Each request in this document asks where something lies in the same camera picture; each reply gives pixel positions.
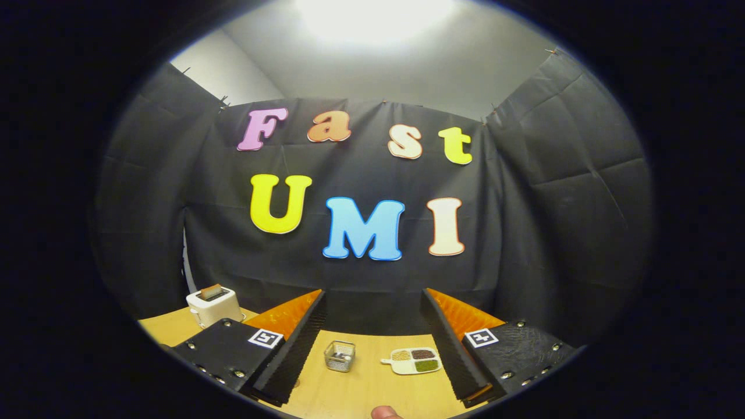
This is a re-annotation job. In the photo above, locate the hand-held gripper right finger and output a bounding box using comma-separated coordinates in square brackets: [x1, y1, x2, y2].
[420, 287, 578, 409]

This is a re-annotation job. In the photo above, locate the black backdrop cloth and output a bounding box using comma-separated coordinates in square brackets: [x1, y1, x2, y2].
[90, 47, 655, 350]

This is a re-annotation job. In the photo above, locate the wooden table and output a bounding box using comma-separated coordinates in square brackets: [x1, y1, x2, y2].
[138, 307, 484, 419]

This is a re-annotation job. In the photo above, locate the wire mesh basket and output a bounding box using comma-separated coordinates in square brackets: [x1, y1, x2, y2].
[324, 340, 356, 373]

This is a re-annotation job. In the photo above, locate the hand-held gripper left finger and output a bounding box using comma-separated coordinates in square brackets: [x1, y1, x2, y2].
[173, 289, 328, 408]

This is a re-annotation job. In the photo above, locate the white toaster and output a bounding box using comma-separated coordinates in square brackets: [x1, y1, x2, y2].
[186, 285, 240, 329]

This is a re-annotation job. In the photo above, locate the divided white grain plate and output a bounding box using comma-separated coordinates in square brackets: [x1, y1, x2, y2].
[381, 347, 443, 375]

